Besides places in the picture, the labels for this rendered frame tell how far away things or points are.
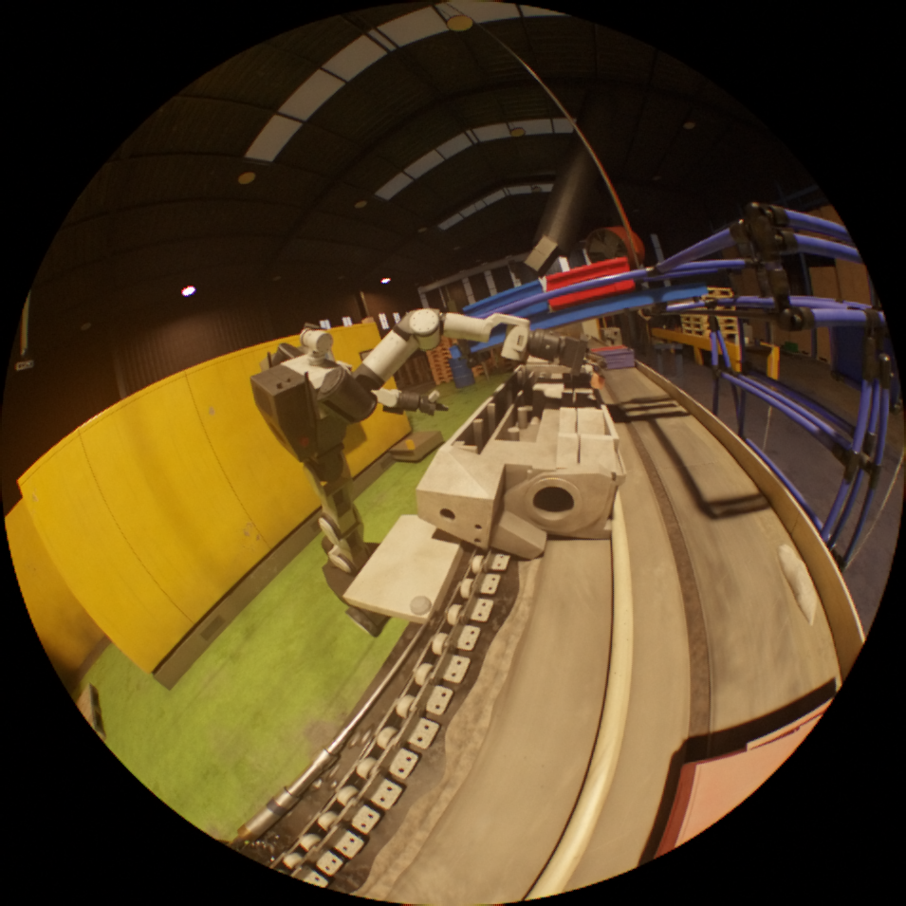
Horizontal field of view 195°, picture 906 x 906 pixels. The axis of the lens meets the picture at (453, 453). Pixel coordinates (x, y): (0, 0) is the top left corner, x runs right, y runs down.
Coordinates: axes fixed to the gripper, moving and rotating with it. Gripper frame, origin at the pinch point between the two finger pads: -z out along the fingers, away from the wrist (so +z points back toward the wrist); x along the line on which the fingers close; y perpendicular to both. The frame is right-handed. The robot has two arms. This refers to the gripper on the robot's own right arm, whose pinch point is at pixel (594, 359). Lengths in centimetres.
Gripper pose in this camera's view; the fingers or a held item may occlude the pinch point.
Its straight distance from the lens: 79.5
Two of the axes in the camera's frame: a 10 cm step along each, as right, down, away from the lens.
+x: -1.2, 8.4, 5.4
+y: -3.8, 4.6, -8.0
